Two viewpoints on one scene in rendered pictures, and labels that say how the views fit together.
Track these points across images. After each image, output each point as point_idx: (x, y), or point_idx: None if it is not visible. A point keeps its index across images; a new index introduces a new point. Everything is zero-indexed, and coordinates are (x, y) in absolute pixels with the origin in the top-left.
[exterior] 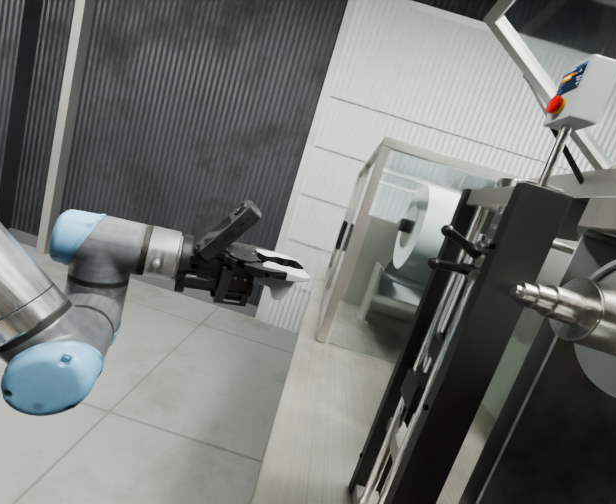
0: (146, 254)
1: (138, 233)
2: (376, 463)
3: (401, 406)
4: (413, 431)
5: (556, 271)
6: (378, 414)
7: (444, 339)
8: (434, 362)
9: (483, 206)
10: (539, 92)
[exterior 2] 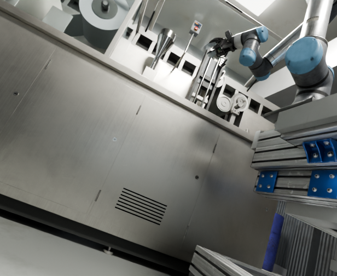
0: (240, 37)
1: (250, 38)
2: (194, 101)
3: (199, 88)
4: (213, 91)
5: (140, 57)
6: (192, 91)
7: (212, 76)
8: (208, 80)
9: None
10: (161, 0)
